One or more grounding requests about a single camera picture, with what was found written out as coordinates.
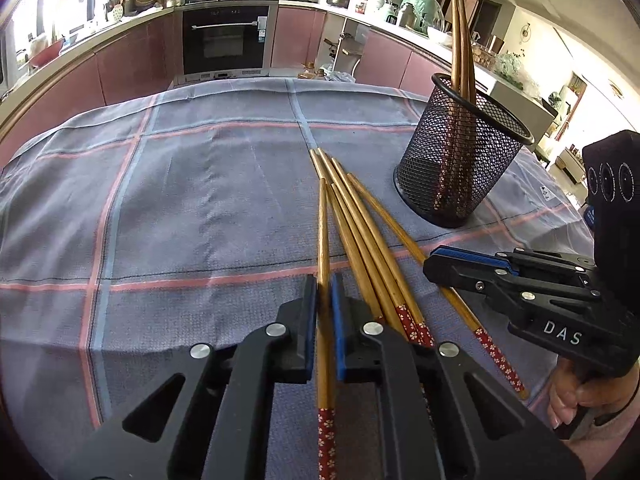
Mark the black mesh utensil cup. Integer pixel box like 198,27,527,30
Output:
393,73,534,229

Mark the black built-in oven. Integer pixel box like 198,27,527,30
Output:
182,0,278,82

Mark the wooden chopstick red end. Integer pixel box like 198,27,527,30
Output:
451,0,465,217
310,150,405,336
316,148,434,348
457,0,476,207
316,178,337,479
330,157,435,348
346,172,531,401

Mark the pink bowl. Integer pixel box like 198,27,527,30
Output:
29,39,64,68

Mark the pink sleeve right forearm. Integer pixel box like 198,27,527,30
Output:
566,401,639,480

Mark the right hand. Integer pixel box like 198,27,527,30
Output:
548,356,639,429

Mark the black camera box right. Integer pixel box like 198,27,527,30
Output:
582,130,639,310

